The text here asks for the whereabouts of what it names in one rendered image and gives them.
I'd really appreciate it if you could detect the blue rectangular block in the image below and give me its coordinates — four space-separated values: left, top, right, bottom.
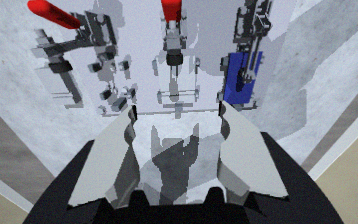
223 51 263 104

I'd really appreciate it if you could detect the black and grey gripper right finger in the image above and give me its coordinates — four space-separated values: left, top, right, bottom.
217 100 344 224

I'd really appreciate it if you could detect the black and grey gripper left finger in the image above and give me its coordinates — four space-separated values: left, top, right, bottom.
22 105 140 224

